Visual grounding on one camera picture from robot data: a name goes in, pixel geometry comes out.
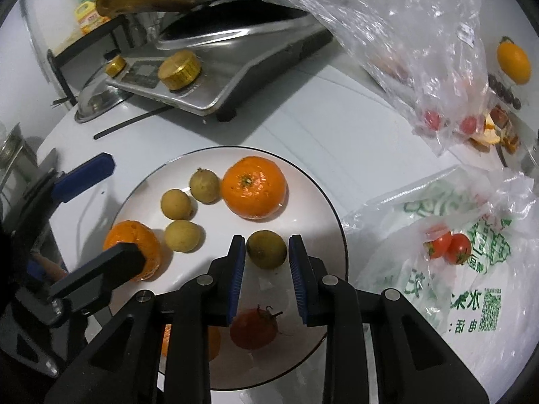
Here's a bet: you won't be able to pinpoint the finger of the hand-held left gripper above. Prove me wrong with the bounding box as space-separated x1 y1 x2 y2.
21 153 115 220
48 242 147 310

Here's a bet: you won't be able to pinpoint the orange tangerine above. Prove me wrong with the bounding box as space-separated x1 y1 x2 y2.
221 156 288 220
161 324 222 362
103 220 162 282

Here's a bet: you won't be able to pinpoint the black metal rack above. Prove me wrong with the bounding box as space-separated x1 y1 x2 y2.
46 17 135 102

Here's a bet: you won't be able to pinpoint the yellow oil bottle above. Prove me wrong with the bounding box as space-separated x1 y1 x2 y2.
75 0 110 34

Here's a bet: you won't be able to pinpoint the row of dark berries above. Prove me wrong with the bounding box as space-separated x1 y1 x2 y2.
487 73 523 110

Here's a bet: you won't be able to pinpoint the large orange with stem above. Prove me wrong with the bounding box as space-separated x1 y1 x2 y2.
496 37 532 86

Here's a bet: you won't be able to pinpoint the orange peel pieces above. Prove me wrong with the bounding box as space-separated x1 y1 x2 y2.
469 111 520 154

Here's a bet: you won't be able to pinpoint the black wok with wooden handle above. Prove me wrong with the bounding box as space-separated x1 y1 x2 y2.
96 0 321 45

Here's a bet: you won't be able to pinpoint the steel pot lid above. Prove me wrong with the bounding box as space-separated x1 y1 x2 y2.
76 57 139 124

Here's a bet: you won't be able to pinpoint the white round plate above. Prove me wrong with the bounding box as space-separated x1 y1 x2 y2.
108 146 349 391

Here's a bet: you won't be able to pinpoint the steel induction cooker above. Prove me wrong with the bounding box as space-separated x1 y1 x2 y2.
104 21 335 122

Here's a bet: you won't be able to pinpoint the white green-printed plastic bag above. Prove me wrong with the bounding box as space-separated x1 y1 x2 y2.
341 164 539 404

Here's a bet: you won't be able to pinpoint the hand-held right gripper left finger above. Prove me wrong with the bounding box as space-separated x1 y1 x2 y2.
44 236 247 404

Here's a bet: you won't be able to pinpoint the clear plastic bag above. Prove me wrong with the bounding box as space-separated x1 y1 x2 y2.
253 0 500 156

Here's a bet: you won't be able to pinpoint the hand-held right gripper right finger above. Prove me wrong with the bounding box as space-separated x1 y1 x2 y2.
287 234 491 404

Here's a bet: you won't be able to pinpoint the yellow-brown longan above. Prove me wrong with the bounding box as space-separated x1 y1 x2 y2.
189 168 222 203
246 230 288 269
164 220 205 253
161 189 196 221

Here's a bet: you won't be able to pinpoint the steel cup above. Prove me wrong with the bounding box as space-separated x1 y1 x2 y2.
0 122 36 186

